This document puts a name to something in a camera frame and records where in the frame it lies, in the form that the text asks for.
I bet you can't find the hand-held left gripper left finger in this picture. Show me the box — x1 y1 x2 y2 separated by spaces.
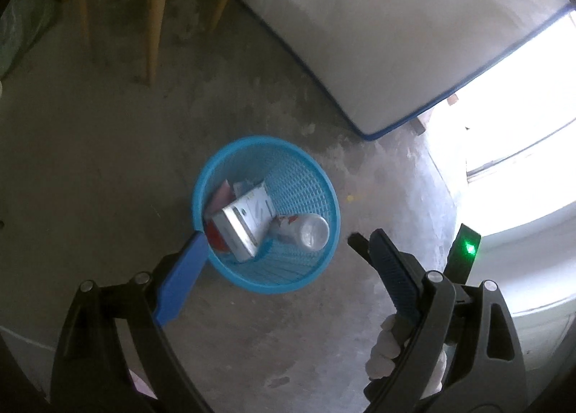
50 231 212 413

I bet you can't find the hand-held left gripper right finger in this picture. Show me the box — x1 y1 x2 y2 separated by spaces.
364 228 527 413

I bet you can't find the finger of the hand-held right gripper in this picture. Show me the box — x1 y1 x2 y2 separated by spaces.
348 233 375 266

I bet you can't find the white strawberry print can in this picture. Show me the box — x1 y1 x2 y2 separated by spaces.
270 213 330 252

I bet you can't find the grey cardboard box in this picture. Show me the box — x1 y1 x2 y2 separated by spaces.
211 183 277 262

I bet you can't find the pink sponge cloth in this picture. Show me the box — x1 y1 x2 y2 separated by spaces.
204 180 235 218

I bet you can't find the blue plastic mesh basket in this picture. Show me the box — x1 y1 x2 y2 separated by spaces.
193 136 341 294

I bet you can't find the person's right hand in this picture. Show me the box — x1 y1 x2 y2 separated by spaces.
365 318 448 396

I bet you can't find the red packet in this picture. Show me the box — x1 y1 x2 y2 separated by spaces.
203 219 232 254

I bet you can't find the white mattress blue edge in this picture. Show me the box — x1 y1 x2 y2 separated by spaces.
216 0 576 140

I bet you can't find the wooden chair grey seat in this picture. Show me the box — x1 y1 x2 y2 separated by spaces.
76 0 255 86

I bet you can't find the large white plastic bag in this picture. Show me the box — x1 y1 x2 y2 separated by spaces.
0 0 55 81

